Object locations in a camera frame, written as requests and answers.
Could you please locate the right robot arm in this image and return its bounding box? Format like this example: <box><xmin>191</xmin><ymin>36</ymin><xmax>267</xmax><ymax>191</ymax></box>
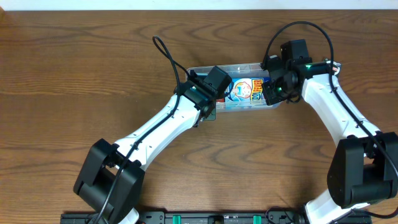
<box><xmin>261</xmin><ymin>55</ymin><xmax>397</xmax><ymax>223</ymax></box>

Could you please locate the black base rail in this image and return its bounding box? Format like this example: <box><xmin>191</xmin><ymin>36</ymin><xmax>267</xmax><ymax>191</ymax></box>
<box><xmin>60</xmin><ymin>208</ymin><xmax>373</xmax><ymax>224</ymax></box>

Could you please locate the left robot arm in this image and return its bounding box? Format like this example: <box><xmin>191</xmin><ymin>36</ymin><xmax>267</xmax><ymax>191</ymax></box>
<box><xmin>73</xmin><ymin>81</ymin><xmax>225</xmax><ymax>223</ymax></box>

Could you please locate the dark green round-label box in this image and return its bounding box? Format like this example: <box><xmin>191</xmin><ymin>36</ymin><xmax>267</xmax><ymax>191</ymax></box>
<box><xmin>333</xmin><ymin>62</ymin><xmax>342</xmax><ymax>76</ymax></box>

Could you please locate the blue Kool Fever box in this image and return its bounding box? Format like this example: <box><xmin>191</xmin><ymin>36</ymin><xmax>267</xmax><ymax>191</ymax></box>
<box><xmin>224</xmin><ymin>77</ymin><xmax>270</xmax><ymax>106</ymax></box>

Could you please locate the clear plastic container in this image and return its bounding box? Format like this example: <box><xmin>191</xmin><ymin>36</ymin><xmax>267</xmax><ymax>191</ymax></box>
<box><xmin>185</xmin><ymin>62</ymin><xmax>282</xmax><ymax>113</ymax></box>

